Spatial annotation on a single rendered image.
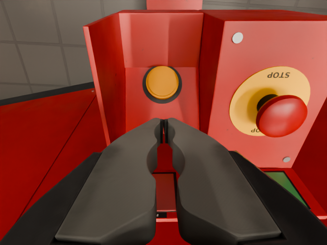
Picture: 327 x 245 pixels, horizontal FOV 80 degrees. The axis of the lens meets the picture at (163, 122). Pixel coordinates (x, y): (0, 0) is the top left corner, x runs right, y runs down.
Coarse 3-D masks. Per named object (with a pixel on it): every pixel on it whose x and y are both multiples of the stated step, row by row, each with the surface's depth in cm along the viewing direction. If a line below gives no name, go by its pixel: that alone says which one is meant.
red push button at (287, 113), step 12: (264, 96) 18; (276, 96) 16; (288, 96) 15; (264, 108) 16; (276, 108) 15; (288, 108) 15; (300, 108) 15; (264, 120) 16; (276, 120) 16; (288, 120) 16; (300, 120) 16; (264, 132) 17; (276, 132) 16; (288, 132) 16
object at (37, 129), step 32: (32, 96) 97; (64, 96) 87; (96, 96) 80; (0, 128) 72; (32, 128) 67; (64, 128) 62; (96, 128) 58; (320, 128) 41; (0, 160) 54; (32, 160) 51; (64, 160) 48; (160, 160) 42; (320, 160) 34; (0, 192) 43; (32, 192) 41; (320, 192) 30; (0, 224) 36; (160, 224) 30
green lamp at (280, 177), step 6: (270, 174) 22; (276, 174) 22; (282, 174) 22; (276, 180) 21; (282, 180) 21; (288, 180) 21; (282, 186) 20; (288, 186) 20; (294, 192) 20; (300, 198) 19
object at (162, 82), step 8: (152, 72) 23; (160, 72) 23; (168, 72) 23; (152, 80) 23; (160, 80) 23; (168, 80) 23; (176, 80) 23; (152, 88) 22; (160, 88) 23; (168, 88) 23; (176, 88) 23; (160, 96) 23; (168, 96) 23
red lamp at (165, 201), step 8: (160, 176) 22; (168, 176) 22; (160, 184) 21; (168, 184) 21; (160, 192) 20; (168, 192) 20; (160, 200) 19; (168, 200) 19; (160, 208) 18; (168, 208) 18
